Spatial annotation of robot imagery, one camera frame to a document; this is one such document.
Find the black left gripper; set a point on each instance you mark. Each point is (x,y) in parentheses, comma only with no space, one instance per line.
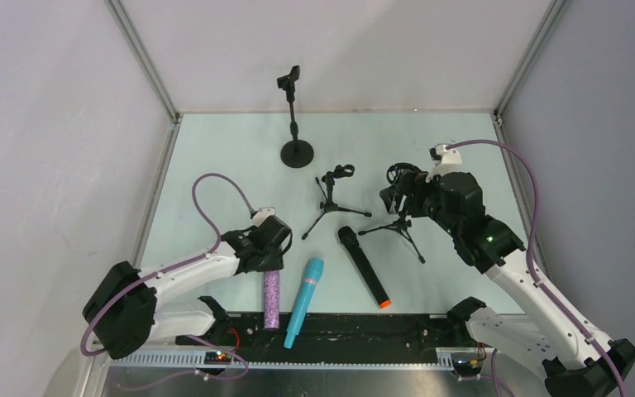
(265,262)

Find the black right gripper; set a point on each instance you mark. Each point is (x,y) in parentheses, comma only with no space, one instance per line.
(401,192)

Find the black shock-mount tripod stand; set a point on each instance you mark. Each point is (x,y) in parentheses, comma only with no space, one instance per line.
(402,224)

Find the purple glitter microphone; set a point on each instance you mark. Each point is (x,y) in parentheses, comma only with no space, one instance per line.
(271,291)

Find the small black tripod microphone stand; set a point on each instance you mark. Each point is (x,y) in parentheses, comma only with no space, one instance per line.
(326,183)

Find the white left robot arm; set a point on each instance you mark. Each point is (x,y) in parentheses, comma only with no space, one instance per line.
(131,307)

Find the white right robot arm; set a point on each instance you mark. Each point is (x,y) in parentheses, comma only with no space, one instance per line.
(567,351)

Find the black round-base microphone stand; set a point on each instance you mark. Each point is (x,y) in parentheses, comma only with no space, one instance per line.
(296,153)

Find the blue microphone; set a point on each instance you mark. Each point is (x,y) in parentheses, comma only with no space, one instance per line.
(310,278)

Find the black microphone orange tip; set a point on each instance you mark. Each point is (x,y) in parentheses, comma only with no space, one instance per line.
(349,240)

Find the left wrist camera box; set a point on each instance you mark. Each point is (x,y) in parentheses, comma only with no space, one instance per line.
(261,214)

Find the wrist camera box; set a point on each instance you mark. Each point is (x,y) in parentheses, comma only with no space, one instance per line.
(261,214)
(446,160)

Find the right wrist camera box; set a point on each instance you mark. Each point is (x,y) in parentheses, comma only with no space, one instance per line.
(446,160)

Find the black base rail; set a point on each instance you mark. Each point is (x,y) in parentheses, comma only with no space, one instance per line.
(352,339)

